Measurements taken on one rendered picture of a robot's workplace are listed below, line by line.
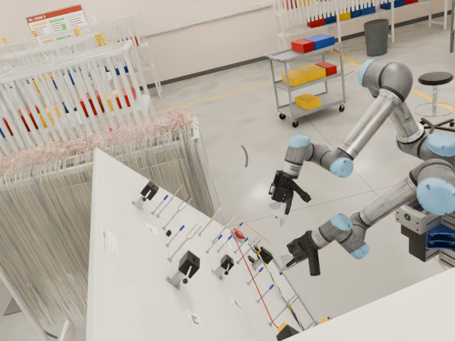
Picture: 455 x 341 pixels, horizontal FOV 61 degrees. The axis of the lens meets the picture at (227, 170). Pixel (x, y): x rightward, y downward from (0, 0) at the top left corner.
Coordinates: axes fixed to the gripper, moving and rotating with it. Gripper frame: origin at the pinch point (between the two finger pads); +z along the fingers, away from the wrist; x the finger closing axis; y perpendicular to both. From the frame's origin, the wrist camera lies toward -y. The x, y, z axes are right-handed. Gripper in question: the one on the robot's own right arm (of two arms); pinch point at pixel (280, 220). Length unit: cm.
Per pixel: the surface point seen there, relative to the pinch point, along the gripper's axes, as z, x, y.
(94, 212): -5, 42, 66
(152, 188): -9, 22, 53
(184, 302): 8, 56, 38
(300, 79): -71, -379, -104
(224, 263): 7.6, 31.6, 25.0
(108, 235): -3, 49, 61
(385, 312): -30, 110, 25
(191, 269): -1, 54, 38
